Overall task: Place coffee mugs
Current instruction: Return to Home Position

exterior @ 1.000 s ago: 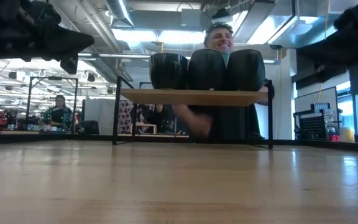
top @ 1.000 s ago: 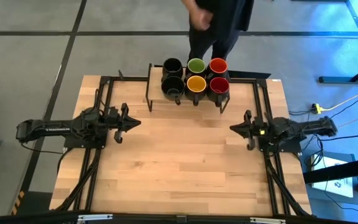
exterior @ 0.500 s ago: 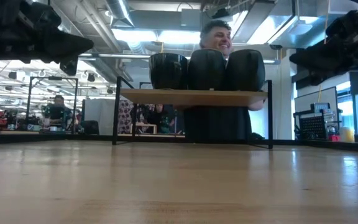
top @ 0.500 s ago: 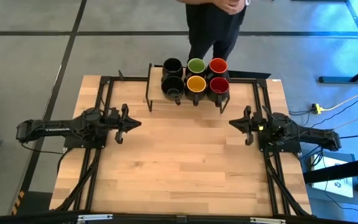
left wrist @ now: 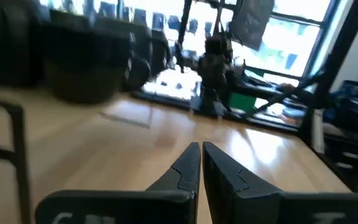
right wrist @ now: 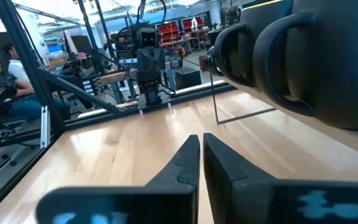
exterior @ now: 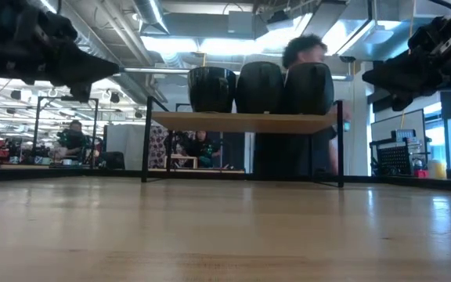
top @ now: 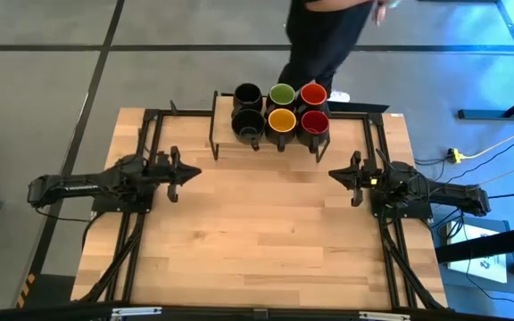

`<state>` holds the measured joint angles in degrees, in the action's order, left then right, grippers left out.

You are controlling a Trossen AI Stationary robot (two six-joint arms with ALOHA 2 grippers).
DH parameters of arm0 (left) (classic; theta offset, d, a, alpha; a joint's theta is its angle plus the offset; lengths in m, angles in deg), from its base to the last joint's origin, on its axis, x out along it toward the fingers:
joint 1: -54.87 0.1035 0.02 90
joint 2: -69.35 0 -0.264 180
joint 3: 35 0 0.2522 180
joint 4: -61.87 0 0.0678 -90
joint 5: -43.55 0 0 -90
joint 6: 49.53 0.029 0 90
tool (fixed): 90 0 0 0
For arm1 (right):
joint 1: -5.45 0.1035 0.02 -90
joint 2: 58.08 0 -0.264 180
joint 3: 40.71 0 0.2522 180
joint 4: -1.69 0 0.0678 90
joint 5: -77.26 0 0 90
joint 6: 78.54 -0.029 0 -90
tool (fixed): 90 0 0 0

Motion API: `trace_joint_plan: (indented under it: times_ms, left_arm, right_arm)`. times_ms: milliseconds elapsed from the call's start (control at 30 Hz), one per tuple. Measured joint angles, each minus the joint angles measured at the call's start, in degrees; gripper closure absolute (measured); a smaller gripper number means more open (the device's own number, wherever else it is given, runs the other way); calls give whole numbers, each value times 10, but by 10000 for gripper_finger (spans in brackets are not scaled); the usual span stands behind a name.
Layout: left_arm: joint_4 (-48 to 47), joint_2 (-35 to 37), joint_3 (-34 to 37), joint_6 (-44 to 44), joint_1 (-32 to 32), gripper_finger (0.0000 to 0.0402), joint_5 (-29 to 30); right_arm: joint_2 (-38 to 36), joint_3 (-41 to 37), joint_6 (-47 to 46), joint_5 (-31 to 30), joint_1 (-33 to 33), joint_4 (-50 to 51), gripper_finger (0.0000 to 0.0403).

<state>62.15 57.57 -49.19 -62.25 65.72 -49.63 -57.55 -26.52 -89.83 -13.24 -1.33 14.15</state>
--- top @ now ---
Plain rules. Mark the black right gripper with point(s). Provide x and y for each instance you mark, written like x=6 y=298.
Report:
x=373 y=174

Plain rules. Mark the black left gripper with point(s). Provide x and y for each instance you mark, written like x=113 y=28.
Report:
x=160 y=171

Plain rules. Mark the black mug red inside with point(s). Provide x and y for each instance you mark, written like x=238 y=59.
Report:
x=314 y=123

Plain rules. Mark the black mug dark inside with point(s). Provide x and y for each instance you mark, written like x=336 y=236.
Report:
x=248 y=127
x=248 y=96

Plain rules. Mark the black mug orange inside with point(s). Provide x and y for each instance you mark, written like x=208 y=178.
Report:
x=313 y=94

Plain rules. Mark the black mug yellow inside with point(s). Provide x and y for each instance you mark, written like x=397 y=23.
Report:
x=281 y=121

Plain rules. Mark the black mug green inside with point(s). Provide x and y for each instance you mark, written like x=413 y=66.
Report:
x=281 y=94

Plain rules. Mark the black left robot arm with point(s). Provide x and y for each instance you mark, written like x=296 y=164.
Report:
x=83 y=187

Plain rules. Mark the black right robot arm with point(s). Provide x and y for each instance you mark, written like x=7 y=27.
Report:
x=440 y=191

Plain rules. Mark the black wedge panel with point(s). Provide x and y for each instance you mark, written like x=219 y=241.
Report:
x=359 y=107

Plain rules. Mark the yellow power plug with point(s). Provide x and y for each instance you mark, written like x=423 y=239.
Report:
x=455 y=156

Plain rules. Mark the person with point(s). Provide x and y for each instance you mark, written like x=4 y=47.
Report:
x=324 y=40

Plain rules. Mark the black metal beam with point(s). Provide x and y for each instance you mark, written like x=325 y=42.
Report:
x=489 y=244

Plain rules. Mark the white cardboard box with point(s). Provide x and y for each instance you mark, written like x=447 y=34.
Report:
x=480 y=267

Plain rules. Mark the striped hazard tape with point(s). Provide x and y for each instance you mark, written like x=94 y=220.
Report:
x=27 y=285

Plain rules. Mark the black aluminium table frame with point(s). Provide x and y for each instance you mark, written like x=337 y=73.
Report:
x=185 y=112

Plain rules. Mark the wooden shelf black metal frame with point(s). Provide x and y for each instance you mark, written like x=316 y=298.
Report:
x=223 y=129

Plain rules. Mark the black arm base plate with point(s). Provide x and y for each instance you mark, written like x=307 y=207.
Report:
x=105 y=207
x=417 y=214

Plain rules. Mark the dark metal stand frame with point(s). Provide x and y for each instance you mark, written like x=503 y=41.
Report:
x=484 y=114

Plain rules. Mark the silver metal bracket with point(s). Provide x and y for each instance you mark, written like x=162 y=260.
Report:
x=384 y=316
x=136 y=311

